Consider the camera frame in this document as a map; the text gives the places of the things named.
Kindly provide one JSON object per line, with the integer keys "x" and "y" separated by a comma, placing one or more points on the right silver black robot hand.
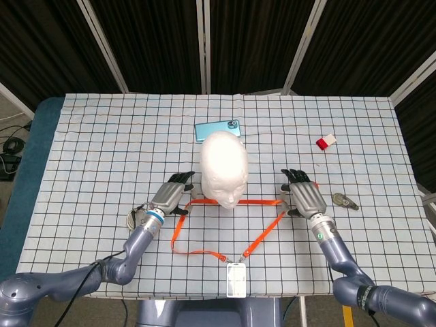
{"x": 306, "y": 199}

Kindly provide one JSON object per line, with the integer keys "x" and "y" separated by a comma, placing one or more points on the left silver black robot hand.
{"x": 167, "y": 197}

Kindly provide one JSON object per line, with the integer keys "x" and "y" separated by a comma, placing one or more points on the clear badge holder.
{"x": 236, "y": 281}

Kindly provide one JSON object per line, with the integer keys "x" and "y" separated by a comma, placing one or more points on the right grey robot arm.
{"x": 340, "y": 259}

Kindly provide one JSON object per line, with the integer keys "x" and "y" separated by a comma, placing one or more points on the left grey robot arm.
{"x": 136, "y": 245}

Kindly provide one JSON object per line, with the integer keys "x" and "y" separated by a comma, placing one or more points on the white foam mannequin head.
{"x": 223, "y": 163}

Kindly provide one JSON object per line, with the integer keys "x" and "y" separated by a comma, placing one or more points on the round silver metal tin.
{"x": 133, "y": 223}

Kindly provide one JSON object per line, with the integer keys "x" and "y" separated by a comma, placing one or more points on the red and white block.
{"x": 325, "y": 141}

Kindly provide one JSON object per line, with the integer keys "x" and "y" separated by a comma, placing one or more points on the white black checkered tablecloth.
{"x": 102, "y": 153}

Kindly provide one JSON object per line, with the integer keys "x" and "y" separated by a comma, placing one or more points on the light blue smartphone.
{"x": 213, "y": 128}

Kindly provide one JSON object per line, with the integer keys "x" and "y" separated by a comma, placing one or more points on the white table leg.
{"x": 302, "y": 311}

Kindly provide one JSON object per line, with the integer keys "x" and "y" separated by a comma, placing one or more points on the grey robot torso base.
{"x": 204, "y": 313}

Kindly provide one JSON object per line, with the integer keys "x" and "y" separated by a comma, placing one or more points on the yellow floor tape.
{"x": 347, "y": 315}

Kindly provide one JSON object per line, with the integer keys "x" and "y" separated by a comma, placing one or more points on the black folding screen panel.
{"x": 255, "y": 41}
{"x": 420, "y": 129}
{"x": 153, "y": 41}
{"x": 41, "y": 44}
{"x": 368, "y": 41}

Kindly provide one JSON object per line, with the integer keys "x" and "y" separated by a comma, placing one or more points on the teal padded table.
{"x": 30, "y": 163}

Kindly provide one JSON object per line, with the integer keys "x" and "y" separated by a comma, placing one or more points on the black power adapter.
{"x": 8, "y": 167}

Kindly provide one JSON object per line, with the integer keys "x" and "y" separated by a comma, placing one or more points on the white metal frame bar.
{"x": 15, "y": 98}

